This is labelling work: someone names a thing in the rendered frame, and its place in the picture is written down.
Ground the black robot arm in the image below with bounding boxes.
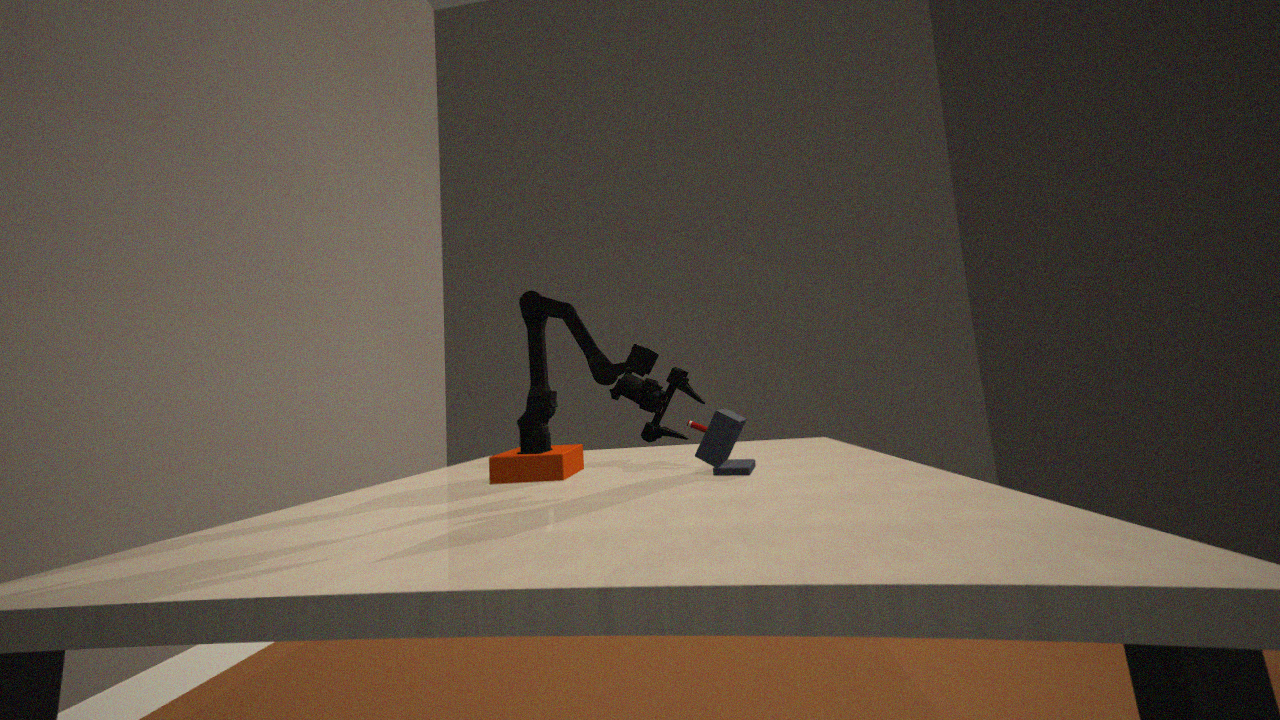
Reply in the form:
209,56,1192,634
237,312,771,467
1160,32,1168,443
517,291,663,454

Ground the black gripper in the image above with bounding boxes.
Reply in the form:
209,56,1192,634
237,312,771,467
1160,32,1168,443
634,366,705,443

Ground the dark grey sloped panel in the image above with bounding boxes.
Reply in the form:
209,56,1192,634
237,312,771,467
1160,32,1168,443
695,409,755,477

